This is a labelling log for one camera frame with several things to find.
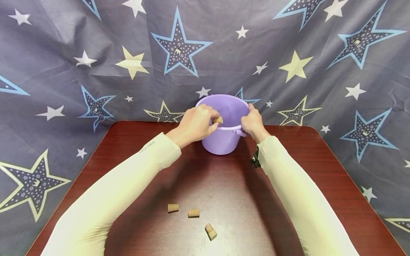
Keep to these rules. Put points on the person's right hand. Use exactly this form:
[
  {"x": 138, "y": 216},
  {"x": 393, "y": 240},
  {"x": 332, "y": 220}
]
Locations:
[{"x": 253, "y": 124}]

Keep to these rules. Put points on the person's left hand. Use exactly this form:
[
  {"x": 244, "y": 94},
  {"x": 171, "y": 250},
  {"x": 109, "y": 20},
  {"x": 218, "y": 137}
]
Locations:
[{"x": 193, "y": 124}]

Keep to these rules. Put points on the person's right fingers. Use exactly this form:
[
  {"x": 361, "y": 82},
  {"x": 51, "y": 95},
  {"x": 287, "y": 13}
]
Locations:
[{"x": 251, "y": 111}]

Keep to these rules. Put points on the person's left thumb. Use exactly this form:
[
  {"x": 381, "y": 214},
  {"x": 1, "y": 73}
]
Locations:
[{"x": 214, "y": 128}]

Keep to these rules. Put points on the person's left fingers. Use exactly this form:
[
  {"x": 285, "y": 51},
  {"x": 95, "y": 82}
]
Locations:
[{"x": 211, "y": 111}]

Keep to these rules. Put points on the brown cork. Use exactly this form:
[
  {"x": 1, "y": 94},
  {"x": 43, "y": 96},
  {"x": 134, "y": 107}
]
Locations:
[
  {"x": 210, "y": 231},
  {"x": 193, "y": 212},
  {"x": 173, "y": 208},
  {"x": 217, "y": 120}
]

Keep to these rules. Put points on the purple plastic bucket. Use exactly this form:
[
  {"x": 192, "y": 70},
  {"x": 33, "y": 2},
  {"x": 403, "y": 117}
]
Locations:
[{"x": 224, "y": 135}]

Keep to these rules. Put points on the person's left forearm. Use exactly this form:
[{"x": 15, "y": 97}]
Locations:
[{"x": 118, "y": 192}]

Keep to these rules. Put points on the person's right forearm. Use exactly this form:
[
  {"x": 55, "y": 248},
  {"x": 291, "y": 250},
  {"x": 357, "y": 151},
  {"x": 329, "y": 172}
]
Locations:
[{"x": 298, "y": 199}]

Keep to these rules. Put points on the black wrist band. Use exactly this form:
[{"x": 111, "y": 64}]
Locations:
[{"x": 255, "y": 159}]

